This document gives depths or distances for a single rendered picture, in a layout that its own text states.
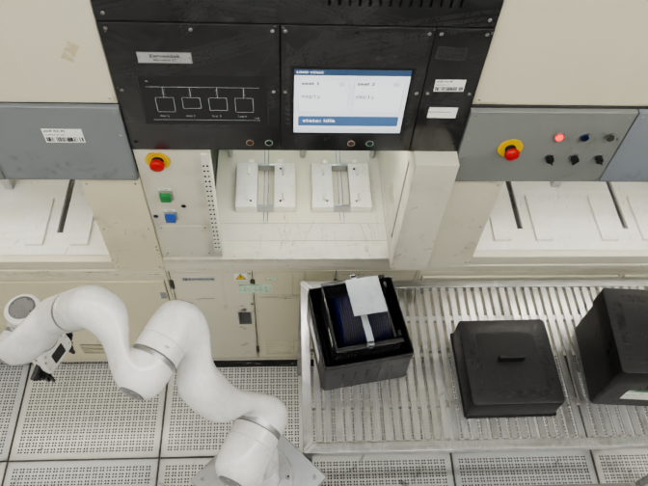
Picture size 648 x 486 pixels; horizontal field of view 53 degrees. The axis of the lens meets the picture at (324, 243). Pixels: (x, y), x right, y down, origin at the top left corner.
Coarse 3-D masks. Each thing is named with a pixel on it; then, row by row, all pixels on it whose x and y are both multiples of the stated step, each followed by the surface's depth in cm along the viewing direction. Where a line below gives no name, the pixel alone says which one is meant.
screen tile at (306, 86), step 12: (300, 84) 158; (312, 84) 158; (324, 84) 158; (336, 84) 158; (348, 84) 158; (300, 96) 161; (336, 96) 161; (300, 108) 164; (312, 108) 164; (324, 108) 164; (336, 108) 164
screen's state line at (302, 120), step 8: (304, 120) 167; (312, 120) 168; (320, 120) 168; (328, 120) 168; (336, 120) 168; (344, 120) 168; (352, 120) 168; (360, 120) 168; (368, 120) 168; (376, 120) 168; (384, 120) 168; (392, 120) 169
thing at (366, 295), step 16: (336, 288) 203; (352, 288) 190; (368, 288) 190; (384, 288) 204; (320, 304) 207; (352, 304) 187; (368, 304) 187; (384, 304) 187; (320, 320) 213; (368, 336) 190; (400, 336) 194; (336, 352) 191; (352, 352) 194; (368, 352) 196; (384, 352) 198
